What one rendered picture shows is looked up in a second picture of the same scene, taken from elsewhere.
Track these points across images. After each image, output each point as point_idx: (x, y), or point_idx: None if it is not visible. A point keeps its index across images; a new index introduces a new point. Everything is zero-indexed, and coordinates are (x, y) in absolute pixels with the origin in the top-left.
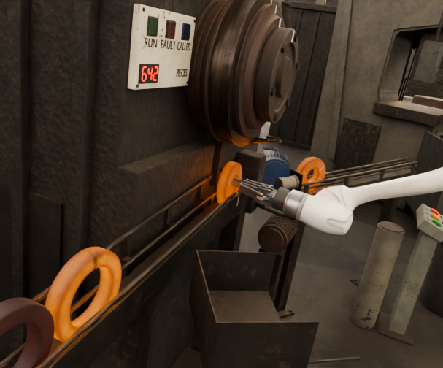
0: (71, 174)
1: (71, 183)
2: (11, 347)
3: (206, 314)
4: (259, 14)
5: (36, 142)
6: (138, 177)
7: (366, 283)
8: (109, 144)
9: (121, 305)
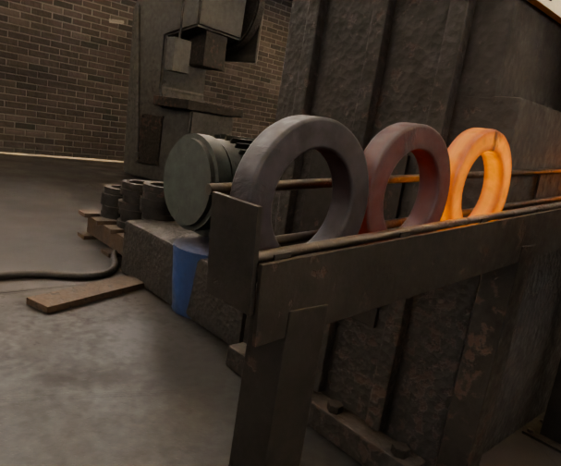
0: (432, 110)
1: (429, 122)
2: None
3: None
4: None
5: (388, 88)
6: (521, 104)
7: None
8: (484, 69)
9: (507, 224)
